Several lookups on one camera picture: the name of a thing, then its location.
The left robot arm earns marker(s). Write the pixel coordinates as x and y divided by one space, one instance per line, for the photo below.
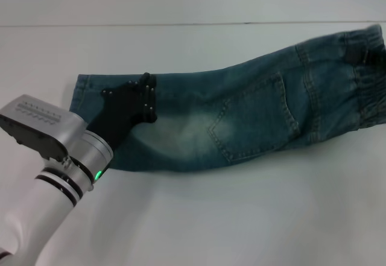
45 205

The blue denim shorts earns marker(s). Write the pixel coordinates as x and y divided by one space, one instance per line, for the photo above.
241 112

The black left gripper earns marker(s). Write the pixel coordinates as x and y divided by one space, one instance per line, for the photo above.
117 115

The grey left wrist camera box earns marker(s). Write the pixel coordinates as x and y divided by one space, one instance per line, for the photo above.
39 112

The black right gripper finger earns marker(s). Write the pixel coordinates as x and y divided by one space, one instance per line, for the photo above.
356 55

